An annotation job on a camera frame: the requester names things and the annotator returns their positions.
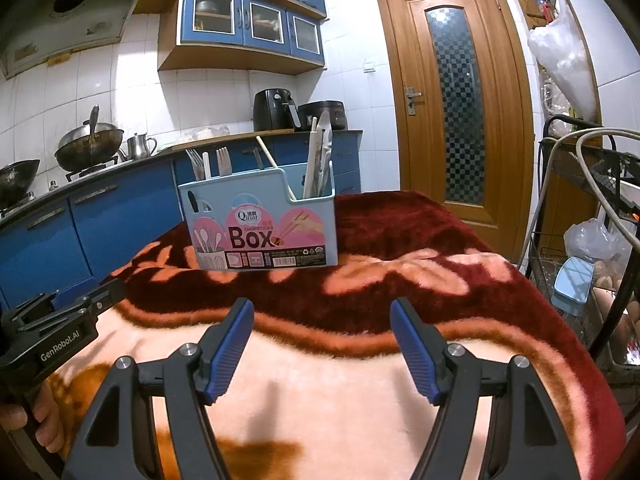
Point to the white plastic bag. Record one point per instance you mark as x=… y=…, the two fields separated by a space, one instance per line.
x=565 y=65

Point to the steel kettle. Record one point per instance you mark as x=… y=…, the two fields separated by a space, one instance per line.
x=139 y=146

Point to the white plastic spoon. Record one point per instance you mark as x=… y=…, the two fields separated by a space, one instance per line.
x=206 y=165

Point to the blue plastic lid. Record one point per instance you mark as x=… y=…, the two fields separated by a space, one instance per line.
x=574 y=285

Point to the black air fryer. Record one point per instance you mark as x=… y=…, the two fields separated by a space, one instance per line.
x=270 y=110

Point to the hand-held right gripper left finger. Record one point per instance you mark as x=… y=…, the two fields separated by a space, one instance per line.
x=230 y=350

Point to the steel wok with lid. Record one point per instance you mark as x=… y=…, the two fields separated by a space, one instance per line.
x=87 y=145

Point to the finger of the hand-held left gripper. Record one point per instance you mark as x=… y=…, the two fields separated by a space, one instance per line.
x=100 y=295

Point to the blue utensil holder box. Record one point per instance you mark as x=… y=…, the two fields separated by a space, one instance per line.
x=260 y=195

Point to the dark steel wok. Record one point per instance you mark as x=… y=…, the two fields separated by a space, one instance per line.
x=17 y=180

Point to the red floral blanket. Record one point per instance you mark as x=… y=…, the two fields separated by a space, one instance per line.
x=350 y=410

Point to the person's left hand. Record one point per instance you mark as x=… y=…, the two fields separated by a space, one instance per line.
x=42 y=402

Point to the clear plastic bag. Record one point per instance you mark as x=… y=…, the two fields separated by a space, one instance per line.
x=595 y=242

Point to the wooden door with glass panel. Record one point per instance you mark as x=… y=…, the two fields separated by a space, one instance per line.
x=400 y=160

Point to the black rice cooker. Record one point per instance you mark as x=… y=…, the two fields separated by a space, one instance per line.
x=325 y=115

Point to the white wall switch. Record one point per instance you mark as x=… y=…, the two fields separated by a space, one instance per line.
x=368 y=65

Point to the gas stove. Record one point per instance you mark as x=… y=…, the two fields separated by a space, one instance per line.
x=92 y=169

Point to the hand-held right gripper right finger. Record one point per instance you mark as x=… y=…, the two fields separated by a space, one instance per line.
x=415 y=350

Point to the white plastic fork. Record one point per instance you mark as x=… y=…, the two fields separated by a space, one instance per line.
x=224 y=162

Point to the grey range hood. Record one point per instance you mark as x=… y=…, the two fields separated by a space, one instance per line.
x=75 y=15

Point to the blue wall cabinet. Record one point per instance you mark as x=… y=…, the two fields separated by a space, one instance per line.
x=240 y=55

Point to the metal forks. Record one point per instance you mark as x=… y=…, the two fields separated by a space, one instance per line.
x=196 y=165

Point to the blue kitchen base cabinets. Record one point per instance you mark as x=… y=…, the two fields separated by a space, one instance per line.
x=125 y=220

